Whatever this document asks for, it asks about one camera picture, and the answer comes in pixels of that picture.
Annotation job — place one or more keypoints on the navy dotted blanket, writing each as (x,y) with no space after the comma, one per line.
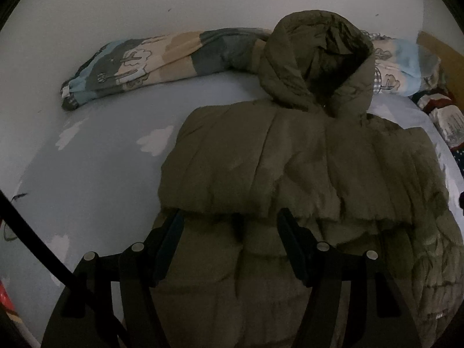
(458,161)

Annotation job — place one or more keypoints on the patchwork cartoon print quilt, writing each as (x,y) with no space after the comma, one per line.
(145,65)

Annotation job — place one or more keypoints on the light blue cloud print bedsheet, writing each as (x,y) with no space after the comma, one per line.
(108,174)

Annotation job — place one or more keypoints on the olive green hooded puffer jacket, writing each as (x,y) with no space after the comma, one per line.
(290,159)

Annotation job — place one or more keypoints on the wooden headboard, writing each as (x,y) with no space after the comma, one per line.
(449,65)

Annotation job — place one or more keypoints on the red dotted cloth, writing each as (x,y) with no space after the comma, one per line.
(3,297)

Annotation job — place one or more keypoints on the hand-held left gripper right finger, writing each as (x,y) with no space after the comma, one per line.
(290,241)

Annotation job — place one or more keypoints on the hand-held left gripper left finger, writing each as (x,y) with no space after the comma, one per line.
(169,241)

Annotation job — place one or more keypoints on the white and red printed cloth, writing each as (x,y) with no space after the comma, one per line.
(447,123)

